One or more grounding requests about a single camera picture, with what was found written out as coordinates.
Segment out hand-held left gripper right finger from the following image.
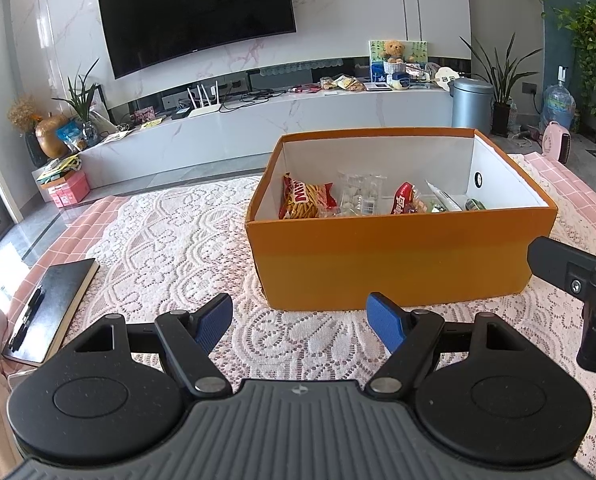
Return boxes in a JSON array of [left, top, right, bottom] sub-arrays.
[[364, 292, 526, 397]]

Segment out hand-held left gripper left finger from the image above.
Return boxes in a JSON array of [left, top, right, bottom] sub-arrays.
[[73, 292, 234, 398]]

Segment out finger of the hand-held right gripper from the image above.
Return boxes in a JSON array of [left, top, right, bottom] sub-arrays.
[[527, 236, 596, 306]]

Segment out orange cardboard box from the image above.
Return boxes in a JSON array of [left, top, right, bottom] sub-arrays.
[[244, 127, 559, 312]]

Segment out cream white snack packet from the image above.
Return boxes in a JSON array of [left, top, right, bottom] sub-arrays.
[[424, 180, 463, 212]]

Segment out red label nut packet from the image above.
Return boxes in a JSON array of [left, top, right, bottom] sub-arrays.
[[391, 181, 429, 216]]

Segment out clear white candy packet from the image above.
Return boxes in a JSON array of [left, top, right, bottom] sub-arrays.
[[337, 171, 388, 217]]

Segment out red yellow noodle snack packet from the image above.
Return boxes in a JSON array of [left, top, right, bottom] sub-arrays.
[[279, 172, 339, 221]]

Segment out white lace tablecloth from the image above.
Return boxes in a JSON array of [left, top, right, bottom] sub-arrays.
[[43, 152, 596, 480]]

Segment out pink heater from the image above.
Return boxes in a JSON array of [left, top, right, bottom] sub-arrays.
[[540, 121, 574, 163]]

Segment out blue water bottle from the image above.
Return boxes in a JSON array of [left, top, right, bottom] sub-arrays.
[[542, 66, 576, 133]]

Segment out black notebook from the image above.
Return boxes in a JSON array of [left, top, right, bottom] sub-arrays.
[[1, 258, 100, 367]]

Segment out pink checked cloth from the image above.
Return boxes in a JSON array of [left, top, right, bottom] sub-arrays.
[[3, 152, 596, 311]]

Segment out grey metal trash can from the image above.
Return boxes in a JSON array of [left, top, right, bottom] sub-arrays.
[[449, 78, 495, 136]]

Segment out long leaf potted plant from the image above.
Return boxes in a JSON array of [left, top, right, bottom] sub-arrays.
[[459, 32, 544, 136]]

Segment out green trailing vine plant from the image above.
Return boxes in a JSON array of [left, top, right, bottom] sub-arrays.
[[553, 2, 596, 116]]

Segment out pink box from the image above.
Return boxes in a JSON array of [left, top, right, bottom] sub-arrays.
[[48, 170, 91, 207]]

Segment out white round plush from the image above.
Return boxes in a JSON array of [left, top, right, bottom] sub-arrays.
[[432, 66, 460, 92]]

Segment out white marble television console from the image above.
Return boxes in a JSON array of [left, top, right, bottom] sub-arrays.
[[78, 85, 454, 191]]

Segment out white router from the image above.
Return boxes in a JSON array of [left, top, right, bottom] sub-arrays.
[[187, 80, 223, 118]]

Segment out yellow green paper stack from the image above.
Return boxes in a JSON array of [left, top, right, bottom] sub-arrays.
[[35, 155, 82, 183]]

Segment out blue snack bag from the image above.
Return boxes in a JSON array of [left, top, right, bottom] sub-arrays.
[[55, 120, 86, 153]]

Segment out yellow packaged pastries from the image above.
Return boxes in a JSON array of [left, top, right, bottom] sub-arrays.
[[320, 75, 366, 93]]

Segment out green white display board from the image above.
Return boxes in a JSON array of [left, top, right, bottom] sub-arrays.
[[369, 40, 429, 81]]

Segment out gold vase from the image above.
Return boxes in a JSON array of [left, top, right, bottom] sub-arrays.
[[34, 112, 70, 159]]

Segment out green plant in glass vase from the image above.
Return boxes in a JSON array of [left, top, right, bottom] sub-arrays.
[[53, 57, 101, 148]]

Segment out brown teddy bear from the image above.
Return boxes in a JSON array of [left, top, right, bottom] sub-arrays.
[[380, 40, 406, 63]]

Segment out brown dried flowers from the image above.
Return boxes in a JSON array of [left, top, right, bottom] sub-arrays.
[[8, 95, 44, 133]]

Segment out black curved television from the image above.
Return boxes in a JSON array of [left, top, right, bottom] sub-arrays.
[[96, 0, 297, 79]]

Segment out black cables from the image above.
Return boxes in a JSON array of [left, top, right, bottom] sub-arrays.
[[220, 89, 286, 111]]

